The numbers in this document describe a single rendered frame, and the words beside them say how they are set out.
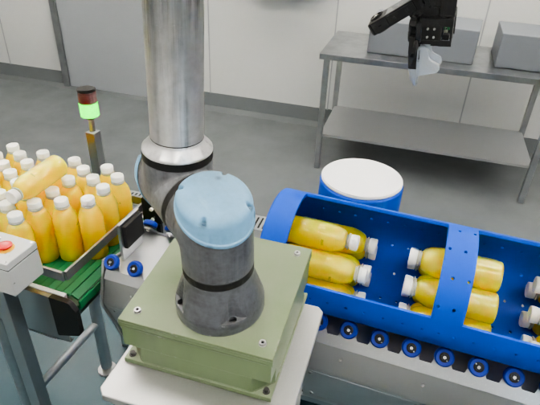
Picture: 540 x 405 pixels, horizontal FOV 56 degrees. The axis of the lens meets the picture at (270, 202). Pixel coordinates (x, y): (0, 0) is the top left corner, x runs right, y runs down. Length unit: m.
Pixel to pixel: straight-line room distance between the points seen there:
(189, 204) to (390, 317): 0.61
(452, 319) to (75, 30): 4.88
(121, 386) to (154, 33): 0.57
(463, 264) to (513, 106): 3.59
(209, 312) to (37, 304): 0.85
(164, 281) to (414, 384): 0.68
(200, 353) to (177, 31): 0.50
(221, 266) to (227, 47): 4.15
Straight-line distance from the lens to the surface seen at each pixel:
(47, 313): 1.58
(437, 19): 1.04
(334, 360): 1.33
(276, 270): 0.94
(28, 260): 1.39
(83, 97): 1.86
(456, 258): 1.14
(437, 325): 1.17
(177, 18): 0.72
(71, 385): 2.49
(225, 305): 0.81
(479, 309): 1.20
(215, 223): 0.70
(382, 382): 1.33
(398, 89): 4.59
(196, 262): 0.76
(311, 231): 1.21
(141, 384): 0.93
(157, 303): 0.90
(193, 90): 0.76
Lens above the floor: 1.87
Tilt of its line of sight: 32 degrees down
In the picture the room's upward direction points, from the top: 2 degrees clockwise
